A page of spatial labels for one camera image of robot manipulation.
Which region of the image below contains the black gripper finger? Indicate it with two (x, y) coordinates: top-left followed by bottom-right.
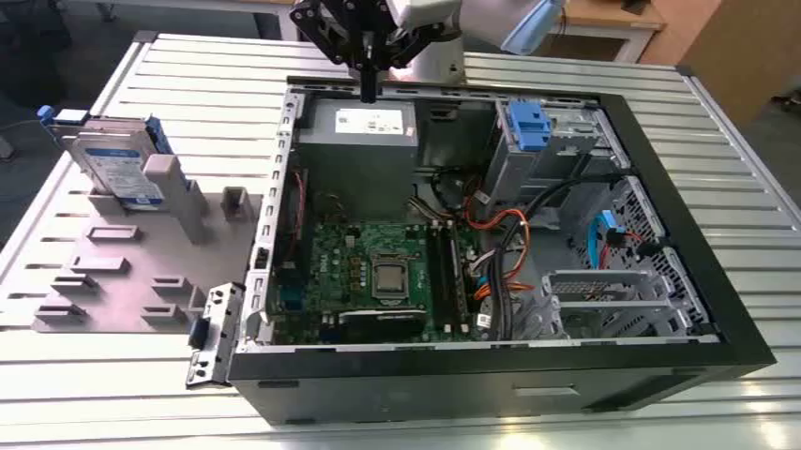
(288, 0), (371, 104)
(370, 0), (447, 104)

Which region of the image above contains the hard disk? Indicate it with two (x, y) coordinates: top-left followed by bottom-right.
(36, 105), (191, 212)

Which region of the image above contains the metal disk bay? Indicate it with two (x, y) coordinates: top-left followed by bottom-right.
(541, 269), (720, 342)

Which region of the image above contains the blue drive latch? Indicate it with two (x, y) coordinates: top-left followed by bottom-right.
(509, 100), (554, 153)

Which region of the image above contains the grey power supply unit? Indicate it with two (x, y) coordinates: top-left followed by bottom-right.
(291, 97), (421, 226)

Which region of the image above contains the metal optical drive cage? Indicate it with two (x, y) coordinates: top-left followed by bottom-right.
(485, 97), (631, 203)

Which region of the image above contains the green motherboard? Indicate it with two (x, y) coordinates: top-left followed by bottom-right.
(267, 218), (495, 347)

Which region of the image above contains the silver CPU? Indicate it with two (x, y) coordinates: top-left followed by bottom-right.
(372, 262), (411, 294)

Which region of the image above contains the black RAM slot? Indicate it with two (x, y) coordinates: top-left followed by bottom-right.
(443, 220), (471, 331)
(427, 220), (455, 329)

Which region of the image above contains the CPU socket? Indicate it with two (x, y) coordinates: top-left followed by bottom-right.
(368, 252), (418, 305)

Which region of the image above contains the wooden cabinet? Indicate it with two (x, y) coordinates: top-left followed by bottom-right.
(678, 0), (801, 128)

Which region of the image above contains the black graphics card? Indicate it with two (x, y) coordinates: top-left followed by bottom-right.
(335, 307), (431, 342)

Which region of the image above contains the grey parts rack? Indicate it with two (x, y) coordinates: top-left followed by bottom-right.
(31, 157), (264, 338)

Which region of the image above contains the black open PC case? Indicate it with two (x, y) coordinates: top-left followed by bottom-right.
(228, 74), (777, 426)

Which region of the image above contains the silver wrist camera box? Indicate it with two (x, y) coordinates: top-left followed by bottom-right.
(382, 0), (466, 37)

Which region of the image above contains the thin red wire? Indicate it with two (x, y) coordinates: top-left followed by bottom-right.
(288, 167), (312, 273)

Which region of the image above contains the yellow black wire bundle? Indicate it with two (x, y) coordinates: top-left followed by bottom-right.
(407, 194), (469, 224)

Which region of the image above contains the wooden desk white frame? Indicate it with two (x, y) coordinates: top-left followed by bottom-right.
(250, 0), (669, 65)

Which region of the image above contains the thin multicolour fan wire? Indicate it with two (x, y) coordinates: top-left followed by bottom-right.
(311, 189), (351, 222)

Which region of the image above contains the orange wire bundle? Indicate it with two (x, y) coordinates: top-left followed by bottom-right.
(466, 208), (538, 302)

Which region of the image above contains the blue SATA wire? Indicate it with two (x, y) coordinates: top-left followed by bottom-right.
(587, 209), (629, 272)

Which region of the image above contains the red orange power wire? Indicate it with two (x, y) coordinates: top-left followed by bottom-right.
(622, 230), (660, 259)

